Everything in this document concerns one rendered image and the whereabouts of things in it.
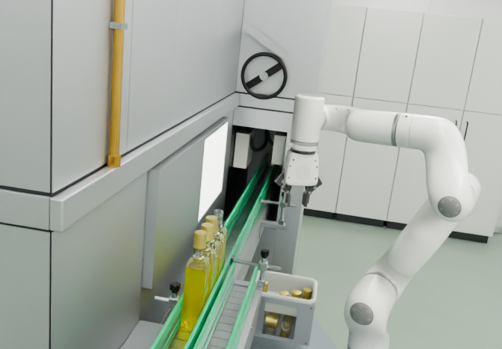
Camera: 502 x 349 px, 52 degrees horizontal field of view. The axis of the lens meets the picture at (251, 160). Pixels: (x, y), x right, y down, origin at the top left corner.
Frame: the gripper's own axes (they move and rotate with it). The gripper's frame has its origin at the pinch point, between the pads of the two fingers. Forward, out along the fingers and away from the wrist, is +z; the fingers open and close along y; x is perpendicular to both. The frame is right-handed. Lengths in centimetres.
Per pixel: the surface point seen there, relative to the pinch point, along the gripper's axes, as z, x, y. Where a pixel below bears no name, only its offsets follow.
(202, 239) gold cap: 6.9, -14.0, -29.5
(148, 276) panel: 19.9, -9.5, -43.0
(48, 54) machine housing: -41, -52, -63
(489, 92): -11, 283, 276
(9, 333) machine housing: 10, -49, -70
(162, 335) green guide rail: 26, -29, -40
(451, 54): -41, 298, 238
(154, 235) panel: 7.8, -9.9, -42.0
